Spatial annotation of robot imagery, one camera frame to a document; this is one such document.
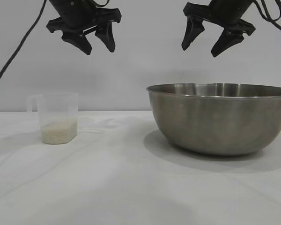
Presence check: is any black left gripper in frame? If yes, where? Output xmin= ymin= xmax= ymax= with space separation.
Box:
xmin=46 ymin=0 xmax=121 ymax=55

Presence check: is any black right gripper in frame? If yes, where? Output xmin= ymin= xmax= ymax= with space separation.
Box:
xmin=181 ymin=0 xmax=256 ymax=58

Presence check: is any clear plastic measuring cup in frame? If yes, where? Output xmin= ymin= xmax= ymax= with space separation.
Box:
xmin=27 ymin=92 xmax=79 ymax=145

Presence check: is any stainless steel bowl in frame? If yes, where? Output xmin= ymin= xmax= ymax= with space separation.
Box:
xmin=146 ymin=82 xmax=281 ymax=157

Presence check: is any white rice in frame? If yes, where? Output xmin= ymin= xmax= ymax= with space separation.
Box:
xmin=41 ymin=120 xmax=78 ymax=144

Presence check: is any white tablecloth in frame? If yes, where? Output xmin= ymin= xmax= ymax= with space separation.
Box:
xmin=0 ymin=110 xmax=281 ymax=225

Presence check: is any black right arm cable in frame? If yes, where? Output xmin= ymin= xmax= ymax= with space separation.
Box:
xmin=252 ymin=0 xmax=281 ymax=38

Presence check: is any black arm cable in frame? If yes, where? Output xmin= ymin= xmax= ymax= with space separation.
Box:
xmin=0 ymin=0 xmax=47 ymax=94
xmin=252 ymin=0 xmax=281 ymax=38

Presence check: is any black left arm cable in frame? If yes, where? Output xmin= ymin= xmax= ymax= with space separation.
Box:
xmin=0 ymin=0 xmax=47 ymax=94

